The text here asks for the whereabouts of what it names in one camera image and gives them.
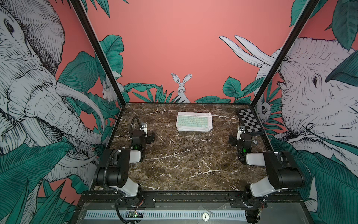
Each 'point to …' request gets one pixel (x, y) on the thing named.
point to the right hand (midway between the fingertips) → (238, 131)
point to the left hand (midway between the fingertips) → (146, 128)
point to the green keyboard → (194, 122)
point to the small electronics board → (135, 213)
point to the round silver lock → (205, 216)
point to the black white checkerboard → (250, 122)
